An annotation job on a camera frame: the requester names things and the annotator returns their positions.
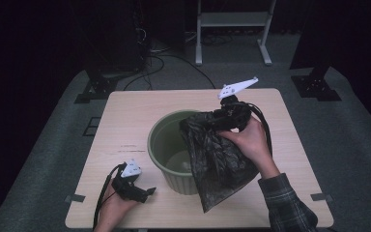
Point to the person's left hand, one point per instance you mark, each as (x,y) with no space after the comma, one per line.
(112,212)

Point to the grey tape strip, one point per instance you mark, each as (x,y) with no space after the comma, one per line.
(75,198)
(321,197)

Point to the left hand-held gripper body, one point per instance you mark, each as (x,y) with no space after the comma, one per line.
(128,188)

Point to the green plastic trash bin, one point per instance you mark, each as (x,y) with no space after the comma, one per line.
(164,145)

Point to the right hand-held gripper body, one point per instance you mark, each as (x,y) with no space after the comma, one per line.
(233,116)

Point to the black equipment cabinet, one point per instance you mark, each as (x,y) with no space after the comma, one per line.
(119,38)

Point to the black stand base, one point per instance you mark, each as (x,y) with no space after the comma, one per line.
(98,88)
(315,87)

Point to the person's right hand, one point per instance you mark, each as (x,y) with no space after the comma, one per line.
(254,145)

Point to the black floor tape outline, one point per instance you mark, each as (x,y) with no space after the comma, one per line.
(88,126)

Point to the black plastic garbage bag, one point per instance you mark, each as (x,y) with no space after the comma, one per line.
(215,161)

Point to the white metal stand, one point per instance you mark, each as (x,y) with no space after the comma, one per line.
(233,18)

